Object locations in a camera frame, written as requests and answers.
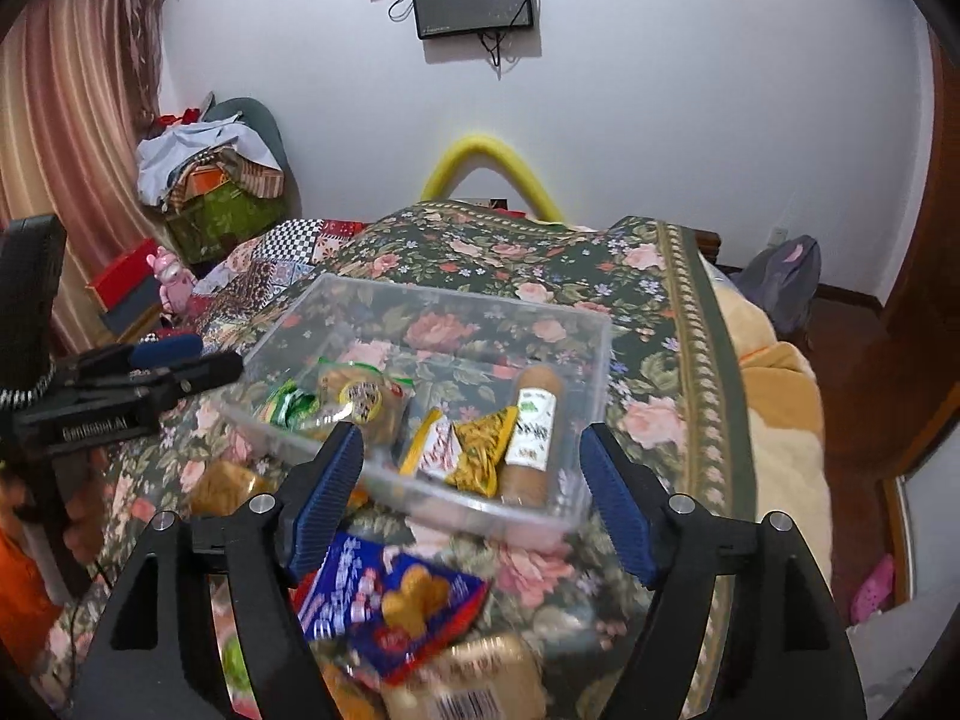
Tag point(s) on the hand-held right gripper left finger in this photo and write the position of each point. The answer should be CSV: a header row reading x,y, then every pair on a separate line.
x,y
330,499

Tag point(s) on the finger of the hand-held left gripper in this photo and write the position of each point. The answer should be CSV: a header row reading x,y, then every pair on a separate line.
x,y
169,351
206,373

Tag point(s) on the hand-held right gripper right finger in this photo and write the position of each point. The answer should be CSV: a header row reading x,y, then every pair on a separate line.
x,y
615,510

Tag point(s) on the blue and red snack packet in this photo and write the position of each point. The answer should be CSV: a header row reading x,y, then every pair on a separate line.
x,y
352,585

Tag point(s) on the clear plastic container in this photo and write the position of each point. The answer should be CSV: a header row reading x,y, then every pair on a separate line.
x,y
450,315

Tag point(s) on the orange sleeved left forearm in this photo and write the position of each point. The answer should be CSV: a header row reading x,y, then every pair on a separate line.
x,y
22,592

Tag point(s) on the person's left hand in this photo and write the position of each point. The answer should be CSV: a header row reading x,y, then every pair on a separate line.
x,y
86,521

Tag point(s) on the pink plush toy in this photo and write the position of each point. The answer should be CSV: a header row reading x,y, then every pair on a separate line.
x,y
174,281

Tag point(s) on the green snack packet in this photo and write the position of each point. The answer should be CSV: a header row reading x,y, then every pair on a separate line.
x,y
289,405

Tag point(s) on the red box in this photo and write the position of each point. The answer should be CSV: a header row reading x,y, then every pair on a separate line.
x,y
124,274

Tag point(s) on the golden brown pastry packet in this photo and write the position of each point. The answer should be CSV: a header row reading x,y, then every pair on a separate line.
x,y
225,484

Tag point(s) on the round pastry packet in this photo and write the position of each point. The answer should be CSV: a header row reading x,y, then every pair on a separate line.
x,y
367,397

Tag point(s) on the yellow and white snack packet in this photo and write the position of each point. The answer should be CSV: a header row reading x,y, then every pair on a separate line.
x,y
433,451

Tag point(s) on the brown sausage with white label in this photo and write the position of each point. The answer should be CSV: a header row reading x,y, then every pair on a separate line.
x,y
532,420

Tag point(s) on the patchwork quilt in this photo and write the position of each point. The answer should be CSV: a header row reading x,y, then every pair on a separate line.
x,y
285,255

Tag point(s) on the yellow patterned snack packet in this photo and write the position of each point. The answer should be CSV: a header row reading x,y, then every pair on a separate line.
x,y
480,459

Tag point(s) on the beige fleece blanket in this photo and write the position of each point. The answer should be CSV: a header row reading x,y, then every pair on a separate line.
x,y
780,405

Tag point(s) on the orange snack packet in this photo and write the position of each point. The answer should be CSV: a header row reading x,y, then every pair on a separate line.
x,y
349,697

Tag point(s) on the pile of clothes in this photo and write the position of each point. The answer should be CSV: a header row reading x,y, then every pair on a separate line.
x,y
187,150

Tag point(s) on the golden snack packet with barcode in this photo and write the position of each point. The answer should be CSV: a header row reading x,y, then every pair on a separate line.
x,y
480,682

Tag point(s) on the grey chair back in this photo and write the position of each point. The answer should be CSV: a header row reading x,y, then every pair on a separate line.
x,y
255,120

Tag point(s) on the striped pink curtain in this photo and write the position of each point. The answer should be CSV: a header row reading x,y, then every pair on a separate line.
x,y
67,112

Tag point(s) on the pink slipper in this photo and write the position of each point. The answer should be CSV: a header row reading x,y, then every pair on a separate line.
x,y
874,589

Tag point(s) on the grey backpack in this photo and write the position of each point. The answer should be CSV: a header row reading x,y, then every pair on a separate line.
x,y
787,277

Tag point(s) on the yellow foam tube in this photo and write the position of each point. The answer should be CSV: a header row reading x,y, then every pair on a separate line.
x,y
480,144

